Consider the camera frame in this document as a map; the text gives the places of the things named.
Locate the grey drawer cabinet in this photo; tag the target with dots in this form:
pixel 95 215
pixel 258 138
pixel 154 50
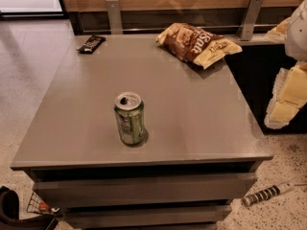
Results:
pixel 196 122

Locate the white power strip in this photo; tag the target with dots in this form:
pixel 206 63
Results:
pixel 267 194

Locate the brown yellow chip bag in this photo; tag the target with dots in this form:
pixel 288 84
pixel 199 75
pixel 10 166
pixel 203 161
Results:
pixel 192 44

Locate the black rxbar chocolate bar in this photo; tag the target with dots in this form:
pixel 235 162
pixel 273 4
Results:
pixel 90 46

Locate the left metal bracket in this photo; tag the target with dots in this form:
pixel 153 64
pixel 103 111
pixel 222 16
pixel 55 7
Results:
pixel 114 17

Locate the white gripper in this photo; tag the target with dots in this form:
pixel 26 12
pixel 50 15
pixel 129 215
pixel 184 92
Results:
pixel 297 35

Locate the wire basket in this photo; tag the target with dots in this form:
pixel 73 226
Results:
pixel 38 206

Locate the right metal bracket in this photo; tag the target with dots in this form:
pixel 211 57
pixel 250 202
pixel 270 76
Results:
pixel 246 28

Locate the metal bracket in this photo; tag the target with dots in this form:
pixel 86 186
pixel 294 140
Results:
pixel 246 28
pixel 114 17

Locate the upper grey drawer front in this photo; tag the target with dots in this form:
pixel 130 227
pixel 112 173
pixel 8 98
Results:
pixel 144 190

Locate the green soda can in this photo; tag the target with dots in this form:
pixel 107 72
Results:
pixel 129 114

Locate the lower grey drawer front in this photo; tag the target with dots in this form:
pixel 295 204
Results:
pixel 148 217

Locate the grey drawer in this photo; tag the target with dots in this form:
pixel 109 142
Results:
pixel 148 217
pixel 144 190

